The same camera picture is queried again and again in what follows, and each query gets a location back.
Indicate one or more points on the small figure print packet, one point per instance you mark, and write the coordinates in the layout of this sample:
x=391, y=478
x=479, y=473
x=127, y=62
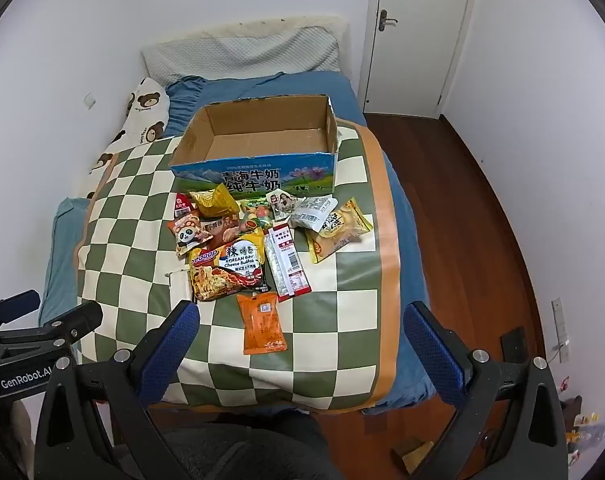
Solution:
x=285, y=205

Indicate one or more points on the white door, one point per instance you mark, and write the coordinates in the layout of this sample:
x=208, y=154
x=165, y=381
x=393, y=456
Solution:
x=422, y=50

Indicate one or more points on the green candy packet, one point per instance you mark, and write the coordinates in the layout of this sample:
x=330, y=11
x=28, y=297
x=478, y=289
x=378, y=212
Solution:
x=255, y=217

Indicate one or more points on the white wall socket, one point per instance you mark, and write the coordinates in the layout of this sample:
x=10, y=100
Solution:
x=89, y=100

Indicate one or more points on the green white checkered blanket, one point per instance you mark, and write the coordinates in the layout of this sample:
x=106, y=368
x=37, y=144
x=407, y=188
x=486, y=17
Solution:
x=332, y=310

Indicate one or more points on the red orange snack packet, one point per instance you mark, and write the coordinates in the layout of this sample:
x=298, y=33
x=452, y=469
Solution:
x=185, y=222

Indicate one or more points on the brown snack packet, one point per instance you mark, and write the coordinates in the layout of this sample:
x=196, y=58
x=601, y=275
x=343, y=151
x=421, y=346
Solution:
x=225, y=230

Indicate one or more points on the yellow snack bag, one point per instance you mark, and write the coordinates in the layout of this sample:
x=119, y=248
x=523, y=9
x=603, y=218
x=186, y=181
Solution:
x=215, y=200

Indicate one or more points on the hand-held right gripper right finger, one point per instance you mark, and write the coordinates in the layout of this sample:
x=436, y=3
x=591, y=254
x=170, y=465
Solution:
x=435, y=357

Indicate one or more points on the yellow snack packet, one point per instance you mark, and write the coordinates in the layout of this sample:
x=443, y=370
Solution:
x=322, y=249

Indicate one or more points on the long red white packet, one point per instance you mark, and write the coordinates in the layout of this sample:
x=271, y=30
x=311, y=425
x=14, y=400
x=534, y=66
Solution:
x=290, y=265

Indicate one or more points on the yellow chips bag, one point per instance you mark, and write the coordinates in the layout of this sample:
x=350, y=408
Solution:
x=340, y=222

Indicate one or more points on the dark floor box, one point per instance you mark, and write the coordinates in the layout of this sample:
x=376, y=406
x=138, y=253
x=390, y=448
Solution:
x=514, y=343

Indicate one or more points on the blue ruffled pillow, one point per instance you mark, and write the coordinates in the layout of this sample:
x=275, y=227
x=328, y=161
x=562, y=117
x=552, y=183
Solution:
x=182, y=105

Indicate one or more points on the small red snack packet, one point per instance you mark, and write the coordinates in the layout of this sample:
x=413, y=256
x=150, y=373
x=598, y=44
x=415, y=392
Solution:
x=182, y=203

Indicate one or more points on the bear print pillow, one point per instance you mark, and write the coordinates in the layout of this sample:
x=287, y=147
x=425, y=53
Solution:
x=142, y=110

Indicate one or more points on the blue bed sheet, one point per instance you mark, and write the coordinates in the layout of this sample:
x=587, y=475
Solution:
x=302, y=85

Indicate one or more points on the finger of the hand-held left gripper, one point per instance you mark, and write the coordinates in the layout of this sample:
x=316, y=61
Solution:
x=77, y=320
x=15, y=306

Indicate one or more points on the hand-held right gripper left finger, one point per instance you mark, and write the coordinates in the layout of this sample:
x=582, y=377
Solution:
x=177, y=342

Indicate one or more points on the white power strip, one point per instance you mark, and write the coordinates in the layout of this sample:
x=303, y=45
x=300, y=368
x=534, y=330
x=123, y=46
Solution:
x=560, y=327

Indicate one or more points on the cream headboard cushion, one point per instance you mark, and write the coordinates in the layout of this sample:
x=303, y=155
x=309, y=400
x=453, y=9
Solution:
x=327, y=24

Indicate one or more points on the small colourful packets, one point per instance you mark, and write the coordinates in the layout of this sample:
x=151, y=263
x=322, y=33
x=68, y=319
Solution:
x=585, y=425

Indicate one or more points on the instant noodle packet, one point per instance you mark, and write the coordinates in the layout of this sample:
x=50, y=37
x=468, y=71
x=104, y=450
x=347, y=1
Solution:
x=230, y=270

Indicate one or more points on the white quilted pillow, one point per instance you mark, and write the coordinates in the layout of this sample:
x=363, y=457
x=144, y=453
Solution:
x=242, y=55

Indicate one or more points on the white grey snack packet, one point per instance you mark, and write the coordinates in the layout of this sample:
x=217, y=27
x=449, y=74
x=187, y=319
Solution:
x=310, y=212

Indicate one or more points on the printed cardboard box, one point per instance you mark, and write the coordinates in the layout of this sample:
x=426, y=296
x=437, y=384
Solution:
x=262, y=177

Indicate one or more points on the panda print snack packet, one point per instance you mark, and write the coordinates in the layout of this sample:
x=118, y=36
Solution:
x=192, y=239

